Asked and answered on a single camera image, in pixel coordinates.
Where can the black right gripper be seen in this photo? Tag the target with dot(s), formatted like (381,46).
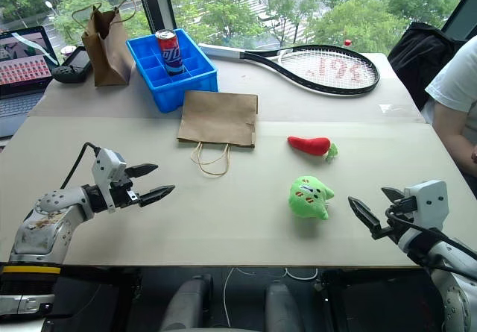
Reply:
(398,212)

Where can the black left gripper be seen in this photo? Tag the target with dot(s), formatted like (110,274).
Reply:
(121,193)

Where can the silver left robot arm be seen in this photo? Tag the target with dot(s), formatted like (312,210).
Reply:
(44,220)

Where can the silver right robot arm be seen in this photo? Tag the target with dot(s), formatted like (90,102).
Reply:
(443,272)

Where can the flat brown paper bag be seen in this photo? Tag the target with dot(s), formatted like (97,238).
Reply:
(220,119)

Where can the green plush toy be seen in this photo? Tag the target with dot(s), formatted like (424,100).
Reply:
(309,197)

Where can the red chili pepper toy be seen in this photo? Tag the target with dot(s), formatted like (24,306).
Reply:
(311,145)

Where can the blue divided plastic crate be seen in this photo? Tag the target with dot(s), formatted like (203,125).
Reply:
(175,82)

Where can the person in white shirt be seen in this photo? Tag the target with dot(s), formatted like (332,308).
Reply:
(452,104)

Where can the grey rounded robot leg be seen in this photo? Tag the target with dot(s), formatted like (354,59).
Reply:
(186,302)
(285,306)

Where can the red and blue soda can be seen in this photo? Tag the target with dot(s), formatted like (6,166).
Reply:
(170,50)

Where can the black handheld game controller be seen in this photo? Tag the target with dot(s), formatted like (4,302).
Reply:
(72,67)

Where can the black tennis racket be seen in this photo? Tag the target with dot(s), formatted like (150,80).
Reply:
(316,69)

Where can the black backpack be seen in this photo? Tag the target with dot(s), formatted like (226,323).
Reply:
(417,59)

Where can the small pink cup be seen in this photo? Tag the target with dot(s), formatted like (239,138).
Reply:
(68,51)

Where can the open laptop computer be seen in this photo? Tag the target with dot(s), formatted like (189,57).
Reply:
(20,71)

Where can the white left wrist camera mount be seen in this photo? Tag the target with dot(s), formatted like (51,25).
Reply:
(106,169)

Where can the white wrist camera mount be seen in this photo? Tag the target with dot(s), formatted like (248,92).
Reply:
(428,203)
(106,169)

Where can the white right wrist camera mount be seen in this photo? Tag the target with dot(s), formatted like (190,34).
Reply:
(428,203)

